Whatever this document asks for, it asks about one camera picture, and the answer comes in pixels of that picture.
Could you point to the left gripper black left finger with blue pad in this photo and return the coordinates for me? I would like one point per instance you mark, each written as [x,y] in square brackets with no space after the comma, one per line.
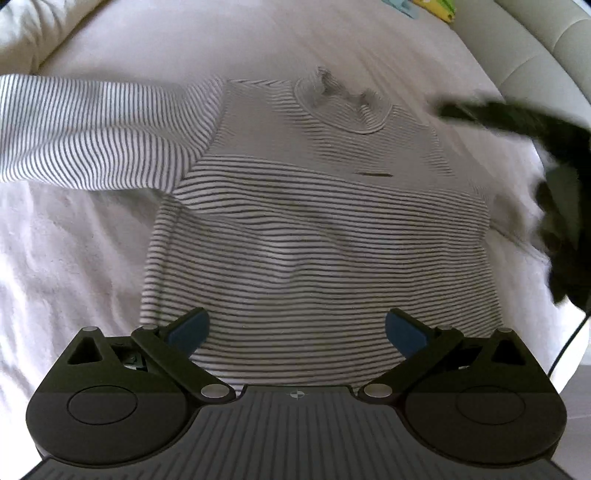
[151,360]

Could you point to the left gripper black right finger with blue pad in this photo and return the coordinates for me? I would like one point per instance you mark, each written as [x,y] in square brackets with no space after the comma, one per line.
[443,360]

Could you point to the grey striped long-sleeve shirt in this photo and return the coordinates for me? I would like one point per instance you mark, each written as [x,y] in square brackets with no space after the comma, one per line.
[296,213]

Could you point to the beige bed sheet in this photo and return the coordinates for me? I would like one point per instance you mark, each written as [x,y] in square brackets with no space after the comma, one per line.
[72,258]

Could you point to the beige upholstered headboard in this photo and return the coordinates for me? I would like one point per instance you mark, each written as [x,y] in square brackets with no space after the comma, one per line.
[537,52]

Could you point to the yellow cartoon pillow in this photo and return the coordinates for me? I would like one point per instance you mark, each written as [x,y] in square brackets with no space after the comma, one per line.
[445,10]

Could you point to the green fleece blanket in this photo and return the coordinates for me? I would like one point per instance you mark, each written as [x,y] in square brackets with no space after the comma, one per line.
[405,7]

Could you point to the rolled beige duvet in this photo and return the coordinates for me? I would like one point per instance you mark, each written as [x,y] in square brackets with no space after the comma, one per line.
[44,37]

